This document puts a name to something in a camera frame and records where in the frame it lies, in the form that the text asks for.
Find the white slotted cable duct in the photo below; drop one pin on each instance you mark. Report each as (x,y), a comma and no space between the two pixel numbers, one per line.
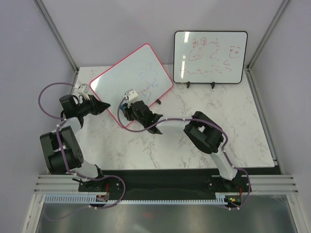
(92,198)

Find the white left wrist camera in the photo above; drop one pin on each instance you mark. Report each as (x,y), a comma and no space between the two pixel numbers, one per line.
(82,90)

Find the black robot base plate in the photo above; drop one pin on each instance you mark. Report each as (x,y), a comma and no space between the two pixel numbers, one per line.
(115,185)

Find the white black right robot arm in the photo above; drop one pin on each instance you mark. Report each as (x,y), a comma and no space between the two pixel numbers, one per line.
(205,134)

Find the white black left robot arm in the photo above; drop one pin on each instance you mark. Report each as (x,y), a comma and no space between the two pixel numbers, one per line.
(61,150)

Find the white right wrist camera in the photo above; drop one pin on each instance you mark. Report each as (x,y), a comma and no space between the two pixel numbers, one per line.
(131,96)

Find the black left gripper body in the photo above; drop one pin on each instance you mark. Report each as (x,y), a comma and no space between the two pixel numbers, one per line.
(93,105)

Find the black framed whiteboard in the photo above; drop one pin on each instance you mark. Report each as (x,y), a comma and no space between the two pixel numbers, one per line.
(209,56)

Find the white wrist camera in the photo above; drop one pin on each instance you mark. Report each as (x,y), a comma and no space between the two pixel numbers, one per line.
(82,90)
(131,96)

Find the pink framed whiteboard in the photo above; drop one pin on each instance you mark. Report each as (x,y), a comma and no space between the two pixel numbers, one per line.
(141,71)

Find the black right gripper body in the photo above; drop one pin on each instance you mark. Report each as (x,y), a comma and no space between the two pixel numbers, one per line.
(130,115)

